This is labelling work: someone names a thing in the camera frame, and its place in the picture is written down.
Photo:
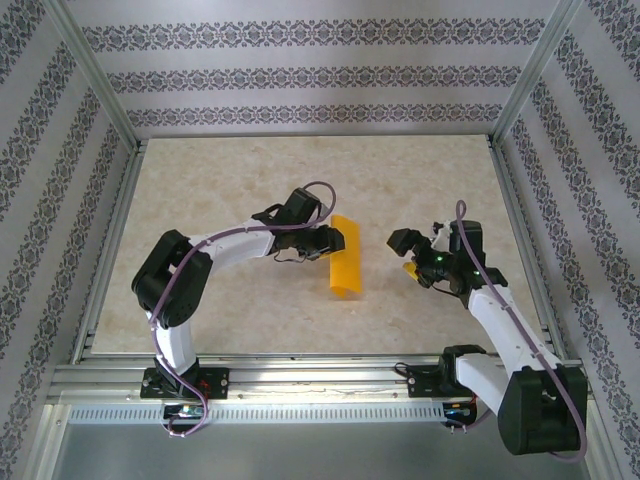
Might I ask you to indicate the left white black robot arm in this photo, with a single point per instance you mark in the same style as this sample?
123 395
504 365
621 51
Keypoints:
172 340

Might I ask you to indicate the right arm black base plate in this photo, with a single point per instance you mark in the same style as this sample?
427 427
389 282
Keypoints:
422 382

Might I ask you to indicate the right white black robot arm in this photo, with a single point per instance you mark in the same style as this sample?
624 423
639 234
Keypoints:
500 320

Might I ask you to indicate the aluminium frame post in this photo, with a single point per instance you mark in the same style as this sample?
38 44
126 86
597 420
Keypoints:
90 70
540 65

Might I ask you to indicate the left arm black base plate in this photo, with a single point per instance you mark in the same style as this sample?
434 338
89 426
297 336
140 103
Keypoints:
215 382

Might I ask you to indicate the long aluminium mounting rail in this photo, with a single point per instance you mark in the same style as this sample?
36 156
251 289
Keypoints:
310 375

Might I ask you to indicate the aluminium table side rail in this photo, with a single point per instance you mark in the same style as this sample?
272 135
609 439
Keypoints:
525 250
107 255

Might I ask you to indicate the grey sheet metal panel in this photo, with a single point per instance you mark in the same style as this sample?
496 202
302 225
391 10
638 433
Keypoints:
320 450

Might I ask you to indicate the small electronics board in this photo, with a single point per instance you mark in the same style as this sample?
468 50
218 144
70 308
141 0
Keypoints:
184 411
457 411

